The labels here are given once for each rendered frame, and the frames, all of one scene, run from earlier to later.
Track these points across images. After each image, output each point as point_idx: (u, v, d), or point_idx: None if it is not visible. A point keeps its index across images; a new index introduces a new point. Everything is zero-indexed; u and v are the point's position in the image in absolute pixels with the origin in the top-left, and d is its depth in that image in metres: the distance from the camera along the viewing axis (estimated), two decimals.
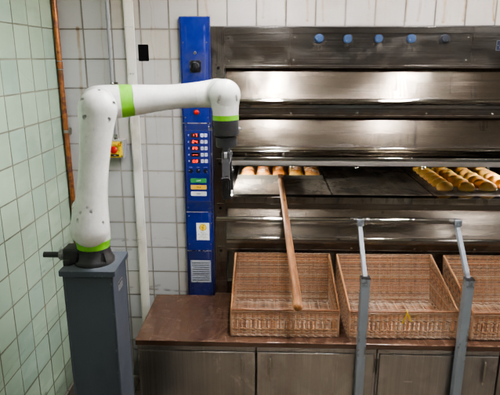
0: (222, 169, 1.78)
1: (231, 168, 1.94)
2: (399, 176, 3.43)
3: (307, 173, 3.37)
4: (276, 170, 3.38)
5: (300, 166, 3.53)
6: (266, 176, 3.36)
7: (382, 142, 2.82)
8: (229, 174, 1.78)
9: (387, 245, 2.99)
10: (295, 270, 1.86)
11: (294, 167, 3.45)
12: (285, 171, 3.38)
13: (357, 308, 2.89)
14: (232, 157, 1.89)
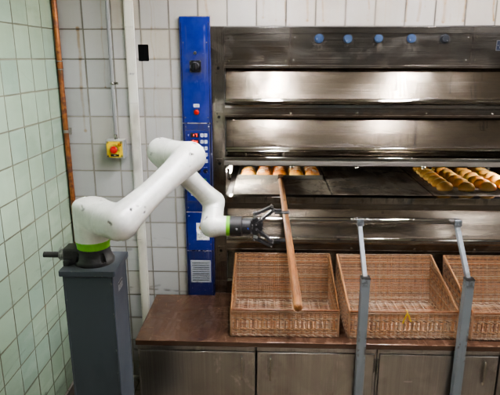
0: None
1: (270, 213, 2.36)
2: (399, 176, 3.43)
3: (307, 173, 3.37)
4: (276, 170, 3.38)
5: (300, 167, 3.53)
6: (266, 176, 3.36)
7: (382, 142, 2.82)
8: (268, 246, 2.41)
9: (387, 245, 2.99)
10: (295, 271, 1.86)
11: (294, 167, 3.45)
12: (285, 171, 3.38)
13: (357, 308, 2.89)
14: (261, 220, 2.37)
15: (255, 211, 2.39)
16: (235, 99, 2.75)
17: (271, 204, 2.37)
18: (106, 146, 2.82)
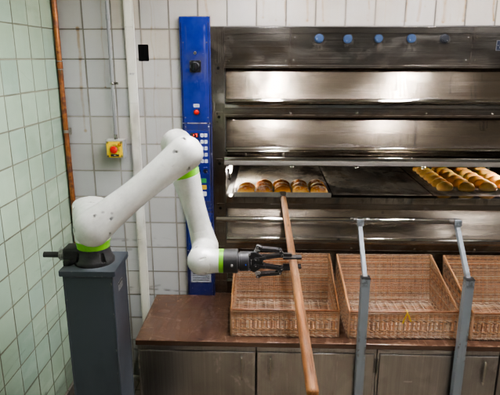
0: (272, 273, 1.99)
1: (277, 256, 1.95)
2: (399, 176, 3.43)
3: (313, 190, 2.94)
4: (277, 186, 2.95)
5: (306, 182, 3.10)
6: (266, 193, 2.93)
7: (382, 142, 2.82)
8: (276, 275, 1.97)
9: (387, 245, 2.99)
10: (306, 332, 1.43)
11: (298, 183, 3.02)
12: (288, 187, 2.95)
13: (357, 308, 2.89)
14: (263, 258, 1.95)
15: (260, 244, 1.96)
16: (235, 99, 2.75)
17: (280, 248, 1.96)
18: (106, 146, 2.82)
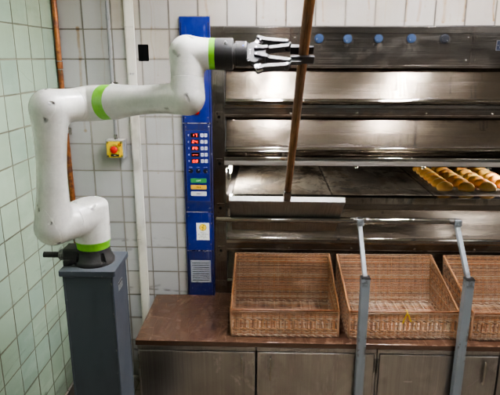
0: (277, 70, 1.53)
1: (284, 45, 1.55)
2: (399, 176, 3.43)
3: None
4: None
5: None
6: (266, 197, 2.45)
7: (382, 142, 2.82)
8: (282, 65, 1.51)
9: (387, 245, 2.99)
10: None
11: None
12: None
13: (357, 308, 2.89)
14: (266, 45, 1.54)
15: None
16: (235, 99, 2.75)
17: (287, 43, 1.58)
18: (106, 146, 2.82)
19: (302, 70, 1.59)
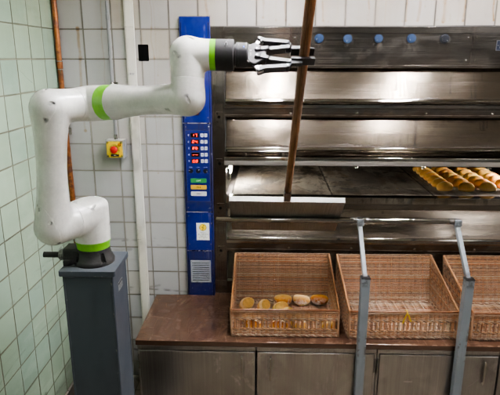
0: (277, 72, 1.53)
1: (284, 47, 1.55)
2: (399, 176, 3.43)
3: None
4: None
5: (305, 324, 2.64)
6: (266, 198, 2.45)
7: (382, 142, 2.82)
8: (283, 67, 1.51)
9: (387, 245, 2.99)
10: None
11: (298, 305, 2.91)
12: None
13: (357, 308, 2.89)
14: (266, 46, 1.54)
15: (262, 42, 1.58)
16: (235, 99, 2.75)
17: (288, 44, 1.58)
18: (106, 146, 2.82)
19: (302, 71, 1.59)
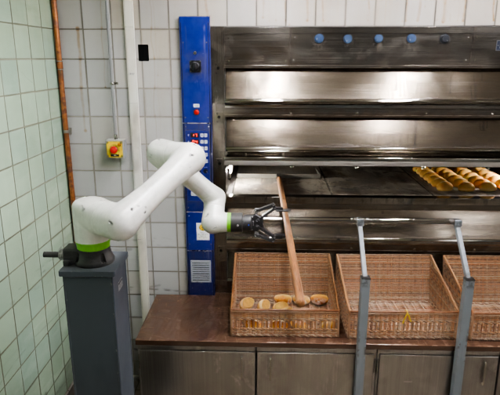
0: None
1: (272, 211, 2.39)
2: (399, 176, 3.43)
3: None
4: None
5: (305, 324, 2.64)
6: (264, 175, 3.38)
7: (382, 142, 2.82)
8: (269, 240, 2.43)
9: (387, 245, 2.99)
10: (296, 268, 1.89)
11: None
12: None
13: (357, 308, 2.89)
14: (262, 217, 2.39)
15: (257, 208, 2.41)
16: (235, 99, 2.75)
17: (273, 202, 2.40)
18: (106, 146, 2.82)
19: None
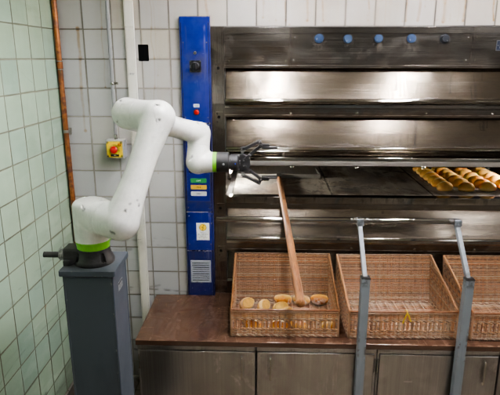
0: None
1: (258, 148, 2.30)
2: (399, 176, 3.43)
3: None
4: None
5: (305, 324, 2.64)
6: (264, 175, 3.38)
7: (382, 142, 2.82)
8: (255, 183, 2.34)
9: (387, 245, 2.99)
10: (296, 268, 1.89)
11: None
12: None
13: (357, 308, 2.89)
14: (248, 155, 2.30)
15: (243, 146, 2.32)
16: (235, 99, 2.75)
17: (259, 139, 2.30)
18: (106, 146, 2.82)
19: None
